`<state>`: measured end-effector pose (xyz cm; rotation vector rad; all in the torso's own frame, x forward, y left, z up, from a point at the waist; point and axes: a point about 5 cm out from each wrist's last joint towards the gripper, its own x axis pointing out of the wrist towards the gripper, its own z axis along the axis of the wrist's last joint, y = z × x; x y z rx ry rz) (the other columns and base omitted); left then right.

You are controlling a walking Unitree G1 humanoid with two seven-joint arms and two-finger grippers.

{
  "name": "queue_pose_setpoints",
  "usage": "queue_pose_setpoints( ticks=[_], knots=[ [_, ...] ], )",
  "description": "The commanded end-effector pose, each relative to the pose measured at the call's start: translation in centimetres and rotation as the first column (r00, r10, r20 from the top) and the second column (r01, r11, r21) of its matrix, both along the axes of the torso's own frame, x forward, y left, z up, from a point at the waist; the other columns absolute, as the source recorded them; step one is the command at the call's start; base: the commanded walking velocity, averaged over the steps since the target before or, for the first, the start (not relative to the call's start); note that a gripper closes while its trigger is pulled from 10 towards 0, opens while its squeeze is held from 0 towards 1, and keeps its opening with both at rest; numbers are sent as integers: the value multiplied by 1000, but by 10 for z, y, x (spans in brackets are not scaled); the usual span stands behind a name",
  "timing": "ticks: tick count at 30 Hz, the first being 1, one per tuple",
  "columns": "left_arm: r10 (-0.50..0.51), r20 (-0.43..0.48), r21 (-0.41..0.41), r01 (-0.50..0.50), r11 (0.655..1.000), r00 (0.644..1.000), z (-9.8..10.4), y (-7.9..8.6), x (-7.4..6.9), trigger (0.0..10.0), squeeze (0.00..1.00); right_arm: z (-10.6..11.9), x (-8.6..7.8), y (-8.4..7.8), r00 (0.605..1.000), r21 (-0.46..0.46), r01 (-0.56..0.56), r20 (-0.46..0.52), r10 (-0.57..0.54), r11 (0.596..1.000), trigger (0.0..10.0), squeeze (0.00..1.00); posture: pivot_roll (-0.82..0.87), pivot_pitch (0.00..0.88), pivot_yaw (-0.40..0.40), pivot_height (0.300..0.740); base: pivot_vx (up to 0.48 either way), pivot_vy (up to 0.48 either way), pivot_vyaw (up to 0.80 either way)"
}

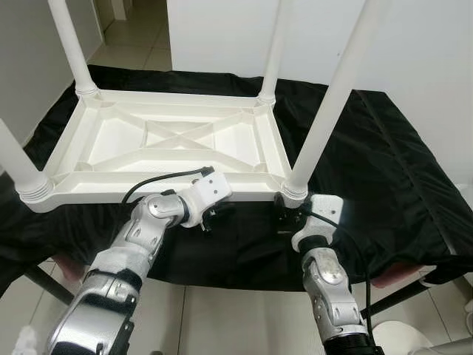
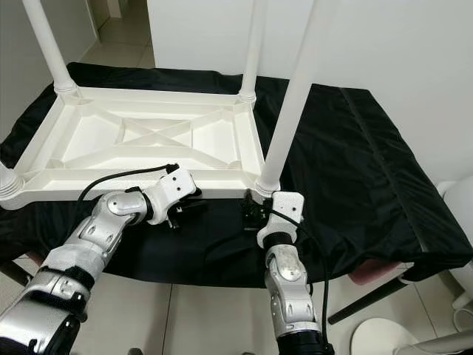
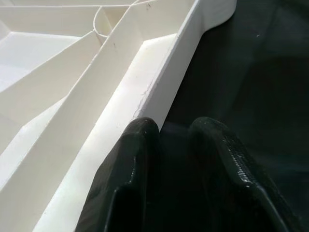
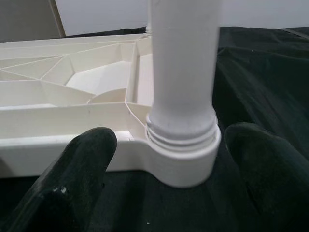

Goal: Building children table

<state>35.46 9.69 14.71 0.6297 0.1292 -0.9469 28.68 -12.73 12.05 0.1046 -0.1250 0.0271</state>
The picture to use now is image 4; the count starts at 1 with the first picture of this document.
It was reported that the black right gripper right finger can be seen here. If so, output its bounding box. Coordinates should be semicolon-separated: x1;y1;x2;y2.
224;122;309;232

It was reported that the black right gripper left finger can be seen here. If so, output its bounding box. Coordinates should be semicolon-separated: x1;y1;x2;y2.
0;127;118;232

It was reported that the white plastic table top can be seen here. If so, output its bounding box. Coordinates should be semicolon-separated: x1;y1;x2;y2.
0;32;222;188

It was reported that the black cloth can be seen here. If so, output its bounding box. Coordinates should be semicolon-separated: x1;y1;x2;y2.
0;24;309;232

